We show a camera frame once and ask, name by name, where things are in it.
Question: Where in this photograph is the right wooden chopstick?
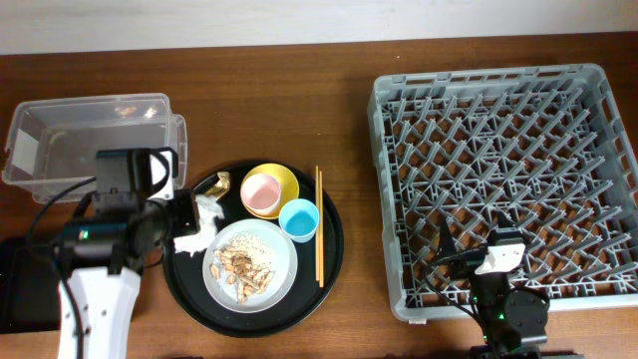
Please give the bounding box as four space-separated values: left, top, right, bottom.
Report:
317 170 324 288

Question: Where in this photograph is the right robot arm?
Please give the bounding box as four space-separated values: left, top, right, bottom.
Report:
434 212 550 358

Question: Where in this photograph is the clear plastic bin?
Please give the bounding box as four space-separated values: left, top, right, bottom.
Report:
1 93 188 203

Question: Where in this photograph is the round black serving tray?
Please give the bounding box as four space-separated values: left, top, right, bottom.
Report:
162 160 345 338

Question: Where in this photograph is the white tissue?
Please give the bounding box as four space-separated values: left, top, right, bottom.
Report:
173 194 224 256

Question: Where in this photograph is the left wooden chopstick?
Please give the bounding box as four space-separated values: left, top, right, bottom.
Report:
315 166 320 282

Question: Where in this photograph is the white rice pile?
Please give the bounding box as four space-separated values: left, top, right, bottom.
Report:
227 231 275 267

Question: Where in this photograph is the yellow saucer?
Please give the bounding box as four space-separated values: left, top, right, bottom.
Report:
242 164 299 219

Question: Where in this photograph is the grey round plate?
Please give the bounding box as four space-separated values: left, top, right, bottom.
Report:
202 219 298 314

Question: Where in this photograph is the grey dishwasher rack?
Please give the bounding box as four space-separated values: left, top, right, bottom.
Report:
367 64 637 324

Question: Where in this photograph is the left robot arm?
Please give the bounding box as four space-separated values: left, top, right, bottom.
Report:
50 147 199 358

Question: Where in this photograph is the gold snack wrapper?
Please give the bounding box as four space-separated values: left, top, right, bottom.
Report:
203 172 231 200

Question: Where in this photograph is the black rectangular tray bin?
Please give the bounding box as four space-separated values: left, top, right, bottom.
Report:
1 236 60 334

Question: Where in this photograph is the wooden chopstick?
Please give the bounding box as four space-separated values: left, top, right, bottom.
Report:
317 170 324 288
315 166 320 282

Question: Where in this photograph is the light blue cup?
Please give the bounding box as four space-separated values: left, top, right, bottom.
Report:
278 198 317 243

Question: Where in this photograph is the pink cup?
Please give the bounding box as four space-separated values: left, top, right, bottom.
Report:
240 174 281 216

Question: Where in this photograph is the peanut shells pile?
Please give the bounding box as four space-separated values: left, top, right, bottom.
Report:
209 247 274 304

